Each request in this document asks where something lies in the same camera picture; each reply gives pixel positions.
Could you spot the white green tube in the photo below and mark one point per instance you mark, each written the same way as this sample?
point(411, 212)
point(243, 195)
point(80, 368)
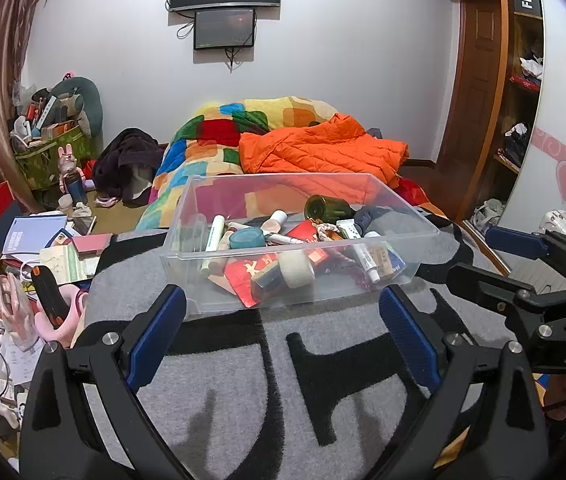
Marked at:
point(215, 232)

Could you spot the grey black patterned blanket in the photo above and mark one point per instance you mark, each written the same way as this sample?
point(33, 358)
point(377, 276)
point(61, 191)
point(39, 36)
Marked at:
point(243, 385)

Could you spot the pink box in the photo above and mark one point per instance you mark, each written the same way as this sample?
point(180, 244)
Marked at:
point(90, 244)

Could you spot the white marker pen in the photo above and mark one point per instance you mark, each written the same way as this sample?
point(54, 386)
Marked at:
point(283, 239)

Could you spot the small orange box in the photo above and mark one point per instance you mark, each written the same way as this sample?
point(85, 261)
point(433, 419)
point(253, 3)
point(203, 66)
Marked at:
point(315, 258)

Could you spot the teal round jar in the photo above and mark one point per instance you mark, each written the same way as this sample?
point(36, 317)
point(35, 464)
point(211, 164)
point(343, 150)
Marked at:
point(247, 239)

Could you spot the clear pink bag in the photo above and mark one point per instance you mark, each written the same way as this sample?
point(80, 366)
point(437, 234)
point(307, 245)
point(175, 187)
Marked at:
point(13, 305)

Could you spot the black orange utility knife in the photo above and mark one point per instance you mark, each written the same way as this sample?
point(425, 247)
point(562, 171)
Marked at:
point(48, 295)

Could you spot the beige cardboard box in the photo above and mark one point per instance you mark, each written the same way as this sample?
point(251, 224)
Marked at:
point(388, 260)

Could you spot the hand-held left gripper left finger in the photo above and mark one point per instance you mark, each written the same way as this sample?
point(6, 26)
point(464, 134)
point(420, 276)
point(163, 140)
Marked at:
point(160, 340)

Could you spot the colourful checked blanket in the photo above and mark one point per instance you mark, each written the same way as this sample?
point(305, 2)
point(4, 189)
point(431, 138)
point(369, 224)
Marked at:
point(203, 145)

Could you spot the white shoes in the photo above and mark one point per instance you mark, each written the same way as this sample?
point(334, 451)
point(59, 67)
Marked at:
point(488, 212)

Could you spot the white tape roll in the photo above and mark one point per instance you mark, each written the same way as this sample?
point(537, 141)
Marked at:
point(295, 267)

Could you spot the white ointment tube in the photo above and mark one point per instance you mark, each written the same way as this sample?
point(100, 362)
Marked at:
point(365, 262)

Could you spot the white sliding wardrobe door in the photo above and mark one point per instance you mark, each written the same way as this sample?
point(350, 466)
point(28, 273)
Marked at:
point(563, 110)

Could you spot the tablet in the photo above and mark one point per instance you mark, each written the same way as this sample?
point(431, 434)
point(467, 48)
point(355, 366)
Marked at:
point(83, 224)

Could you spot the green white paper box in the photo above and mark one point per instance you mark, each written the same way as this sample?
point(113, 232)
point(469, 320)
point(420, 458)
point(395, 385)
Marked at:
point(63, 262)

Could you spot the dark clothes pile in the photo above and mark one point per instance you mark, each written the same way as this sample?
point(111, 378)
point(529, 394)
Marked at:
point(128, 160)

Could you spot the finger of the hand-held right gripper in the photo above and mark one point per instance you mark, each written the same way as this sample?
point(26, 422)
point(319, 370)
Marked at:
point(488, 285)
point(513, 242)

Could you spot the pink bunny doll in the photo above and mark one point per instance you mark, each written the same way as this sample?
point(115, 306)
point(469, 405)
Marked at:
point(69, 160)

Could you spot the wooden wardrobe shelf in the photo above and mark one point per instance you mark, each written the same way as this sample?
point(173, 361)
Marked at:
point(523, 110)

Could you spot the grey neck pillow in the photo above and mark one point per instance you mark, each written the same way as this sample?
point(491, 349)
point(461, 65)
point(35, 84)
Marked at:
point(88, 100)

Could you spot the green glass bottle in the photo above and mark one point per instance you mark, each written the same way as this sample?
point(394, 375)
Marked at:
point(325, 207)

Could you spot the green storage basket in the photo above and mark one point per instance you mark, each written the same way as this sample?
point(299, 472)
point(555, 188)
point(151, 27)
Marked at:
point(48, 160)

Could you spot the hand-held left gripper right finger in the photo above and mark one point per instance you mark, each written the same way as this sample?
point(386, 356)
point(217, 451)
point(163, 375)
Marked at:
point(408, 340)

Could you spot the beige tube with white cap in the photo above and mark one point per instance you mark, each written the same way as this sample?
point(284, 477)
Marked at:
point(275, 220)

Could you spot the blue book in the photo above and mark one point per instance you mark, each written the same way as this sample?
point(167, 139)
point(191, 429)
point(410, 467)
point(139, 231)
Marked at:
point(33, 235)

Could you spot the dark purple tube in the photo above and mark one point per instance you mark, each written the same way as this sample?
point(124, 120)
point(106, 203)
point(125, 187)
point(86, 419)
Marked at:
point(370, 217)

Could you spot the clear plastic bin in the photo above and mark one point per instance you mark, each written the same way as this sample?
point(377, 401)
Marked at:
point(273, 187)

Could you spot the orange puffer jacket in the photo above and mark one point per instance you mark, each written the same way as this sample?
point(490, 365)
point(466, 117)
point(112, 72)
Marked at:
point(323, 147)

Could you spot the red packet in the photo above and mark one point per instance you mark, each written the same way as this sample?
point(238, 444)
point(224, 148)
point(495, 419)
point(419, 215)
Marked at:
point(243, 277)

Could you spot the pink slipper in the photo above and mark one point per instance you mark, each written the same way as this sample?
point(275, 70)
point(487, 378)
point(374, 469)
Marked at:
point(105, 201)

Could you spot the small wall monitor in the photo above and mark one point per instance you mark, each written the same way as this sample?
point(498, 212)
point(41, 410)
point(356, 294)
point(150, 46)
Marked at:
point(224, 27)

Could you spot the blue yellow small box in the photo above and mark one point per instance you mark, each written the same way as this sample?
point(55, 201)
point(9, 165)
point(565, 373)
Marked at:
point(268, 282)

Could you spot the wooden door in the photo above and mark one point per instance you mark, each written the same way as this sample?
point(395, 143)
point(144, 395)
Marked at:
point(478, 100)

